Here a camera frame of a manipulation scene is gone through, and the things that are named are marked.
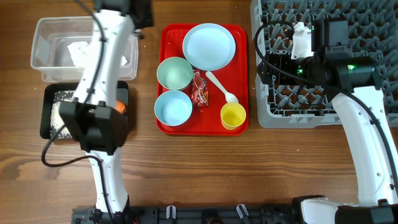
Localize light blue plate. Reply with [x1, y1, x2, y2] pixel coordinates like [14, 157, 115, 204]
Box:
[182, 23, 236, 71]

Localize white plastic spoon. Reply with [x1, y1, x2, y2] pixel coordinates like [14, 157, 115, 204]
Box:
[205, 71, 239, 103]

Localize white napkin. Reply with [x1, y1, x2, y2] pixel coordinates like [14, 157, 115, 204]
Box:
[120, 56, 127, 66]
[68, 41, 90, 67]

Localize black tray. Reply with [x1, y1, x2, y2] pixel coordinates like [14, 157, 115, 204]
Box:
[40, 81, 129, 139]

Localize green bowl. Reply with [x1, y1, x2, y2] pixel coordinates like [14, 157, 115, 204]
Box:
[157, 57, 193, 90]

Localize orange carrot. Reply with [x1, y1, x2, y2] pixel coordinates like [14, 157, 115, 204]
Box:
[116, 100, 127, 114]

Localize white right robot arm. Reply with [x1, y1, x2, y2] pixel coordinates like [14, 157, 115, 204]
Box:
[287, 18, 397, 223]

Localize yellow plastic cup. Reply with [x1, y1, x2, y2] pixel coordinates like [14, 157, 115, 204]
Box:
[220, 103, 246, 130]

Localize grey dishwasher rack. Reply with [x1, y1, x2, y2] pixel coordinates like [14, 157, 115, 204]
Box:
[250, 0, 397, 128]

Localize red serving tray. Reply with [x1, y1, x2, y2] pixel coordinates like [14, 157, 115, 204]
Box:
[155, 23, 249, 136]

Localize clear plastic bin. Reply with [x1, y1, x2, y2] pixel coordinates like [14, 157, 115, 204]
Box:
[30, 13, 139, 83]

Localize white rice pile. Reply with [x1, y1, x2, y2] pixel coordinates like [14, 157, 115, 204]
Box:
[50, 90, 74, 136]

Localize red snack wrapper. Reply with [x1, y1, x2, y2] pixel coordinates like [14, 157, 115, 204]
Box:
[191, 69, 209, 107]

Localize light blue bowl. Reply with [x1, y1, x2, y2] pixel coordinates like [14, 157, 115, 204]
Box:
[154, 90, 193, 126]

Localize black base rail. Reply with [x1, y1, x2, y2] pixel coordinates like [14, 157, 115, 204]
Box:
[71, 204, 303, 224]

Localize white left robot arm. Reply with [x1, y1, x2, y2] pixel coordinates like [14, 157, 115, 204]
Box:
[60, 0, 153, 223]

